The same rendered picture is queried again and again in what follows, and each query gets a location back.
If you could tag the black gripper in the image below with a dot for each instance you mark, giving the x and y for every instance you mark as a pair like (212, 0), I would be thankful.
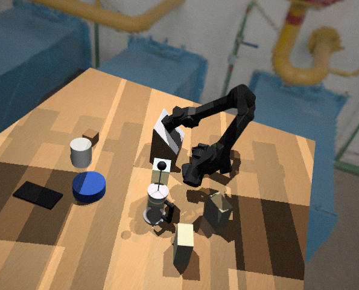
(226, 169)

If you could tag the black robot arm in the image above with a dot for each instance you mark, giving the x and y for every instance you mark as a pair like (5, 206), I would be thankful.
(216, 155)

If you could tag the black flat rectangular pad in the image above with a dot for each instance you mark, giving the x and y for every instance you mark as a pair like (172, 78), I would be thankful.
(38, 194)

